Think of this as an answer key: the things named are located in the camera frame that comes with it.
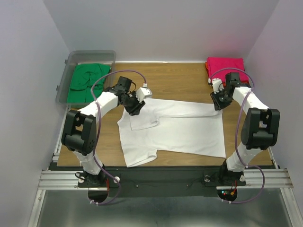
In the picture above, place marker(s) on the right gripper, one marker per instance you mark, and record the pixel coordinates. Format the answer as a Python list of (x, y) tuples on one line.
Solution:
[(218, 101)]

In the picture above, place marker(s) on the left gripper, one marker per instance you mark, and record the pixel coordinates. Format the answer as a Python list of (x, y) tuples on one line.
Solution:
[(135, 108)]

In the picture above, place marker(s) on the white t shirt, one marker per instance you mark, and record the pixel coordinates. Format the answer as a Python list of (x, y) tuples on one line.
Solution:
[(176, 126)]

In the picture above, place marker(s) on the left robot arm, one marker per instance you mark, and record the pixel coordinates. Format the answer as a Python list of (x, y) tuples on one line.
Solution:
[(82, 127)]

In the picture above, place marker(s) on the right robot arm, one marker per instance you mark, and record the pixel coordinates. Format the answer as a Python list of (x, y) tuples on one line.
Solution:
[(258, 132)]

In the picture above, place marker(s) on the pink folded t shirt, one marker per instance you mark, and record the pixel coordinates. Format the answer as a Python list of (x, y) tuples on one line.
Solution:
[(210, 59)]

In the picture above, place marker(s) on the green t shirt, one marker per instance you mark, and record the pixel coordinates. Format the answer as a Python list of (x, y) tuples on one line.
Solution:
[(83, 78)]

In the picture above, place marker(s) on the grey plastic bin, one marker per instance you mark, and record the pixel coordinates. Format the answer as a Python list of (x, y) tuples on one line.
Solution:
[(105, 57)]

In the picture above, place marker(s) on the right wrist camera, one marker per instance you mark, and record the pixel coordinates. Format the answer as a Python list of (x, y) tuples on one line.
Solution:
[(216, 84)]

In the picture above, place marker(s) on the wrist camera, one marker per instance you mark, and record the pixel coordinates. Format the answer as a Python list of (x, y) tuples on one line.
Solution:
[(216, 84), (143, 93)]

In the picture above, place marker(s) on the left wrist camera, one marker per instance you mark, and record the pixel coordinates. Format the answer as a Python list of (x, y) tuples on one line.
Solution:
[(143, 93)]

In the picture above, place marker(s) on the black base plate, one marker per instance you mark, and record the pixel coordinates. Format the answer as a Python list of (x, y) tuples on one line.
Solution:
[(207, 186)]

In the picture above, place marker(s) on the aluminium frame rail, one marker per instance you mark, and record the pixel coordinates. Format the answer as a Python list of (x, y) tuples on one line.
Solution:
[(269, 178)]

